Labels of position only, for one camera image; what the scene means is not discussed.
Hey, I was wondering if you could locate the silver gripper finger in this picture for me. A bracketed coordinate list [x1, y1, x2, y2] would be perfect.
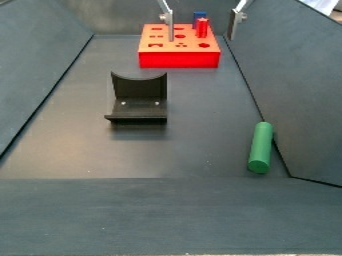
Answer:
[227, 0, 254, 41]
[156, 0, 174, 42]

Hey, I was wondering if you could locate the green cylinder peg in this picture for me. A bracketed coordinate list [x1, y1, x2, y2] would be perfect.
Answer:
[247, 122, 273, 174]

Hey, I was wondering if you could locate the blue rounded block peg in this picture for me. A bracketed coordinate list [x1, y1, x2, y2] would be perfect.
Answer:
[192, 11, 207, 29]

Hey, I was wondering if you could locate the red shape sorter block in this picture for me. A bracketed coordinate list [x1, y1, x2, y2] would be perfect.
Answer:
[138, 24, 220, 68]

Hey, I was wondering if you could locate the black curved cradle stand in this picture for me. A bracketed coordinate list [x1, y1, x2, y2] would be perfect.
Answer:
[104, 73, 167, 122]

